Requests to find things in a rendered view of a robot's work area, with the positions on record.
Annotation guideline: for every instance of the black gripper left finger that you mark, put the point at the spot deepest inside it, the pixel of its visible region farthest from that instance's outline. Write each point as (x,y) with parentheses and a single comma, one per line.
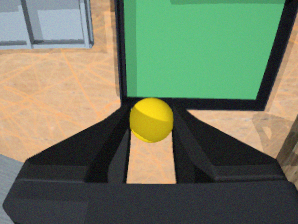
(97,154)

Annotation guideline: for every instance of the yellow ball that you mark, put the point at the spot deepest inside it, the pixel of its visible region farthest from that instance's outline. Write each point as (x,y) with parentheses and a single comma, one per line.
(151,120)

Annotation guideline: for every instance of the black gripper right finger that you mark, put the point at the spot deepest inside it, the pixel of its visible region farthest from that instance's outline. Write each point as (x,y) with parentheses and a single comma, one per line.
(216,156)

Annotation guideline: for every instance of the grey bank of square funnels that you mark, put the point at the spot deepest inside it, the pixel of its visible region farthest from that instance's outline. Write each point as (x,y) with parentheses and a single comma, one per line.
(46,24)

